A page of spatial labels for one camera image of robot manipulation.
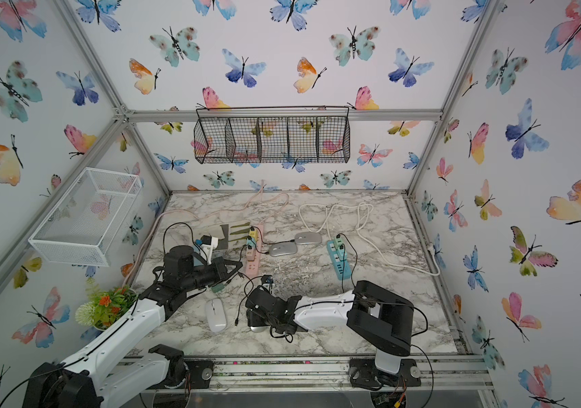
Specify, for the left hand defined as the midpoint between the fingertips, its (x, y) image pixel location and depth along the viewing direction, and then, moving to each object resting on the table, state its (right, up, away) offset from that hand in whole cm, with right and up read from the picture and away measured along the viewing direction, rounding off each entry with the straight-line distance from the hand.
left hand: (244, 263), depth 79 cm
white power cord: (+30, +18, +35) cm, 50 cm away
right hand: (+2, -17, +3) cm, 17 cm away
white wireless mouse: (-10, -18, +4) cm, 21 cm away
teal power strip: (+32, -4, +14) cm, 35 cm away
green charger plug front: (-12, -11, +11) cm, 19 cm away
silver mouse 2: (+11, +2, +21) cm, 24 cm away
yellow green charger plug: (-1, +8, +19) cm, 21 cm away
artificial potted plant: (-35, -10, -11) cm, 38 cm away
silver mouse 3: (+20, +6, +24) cm, 32 cm away
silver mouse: (+4, -21, +2) cm, 21 cm away
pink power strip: (0, -4, +14) cm, 15 cm away
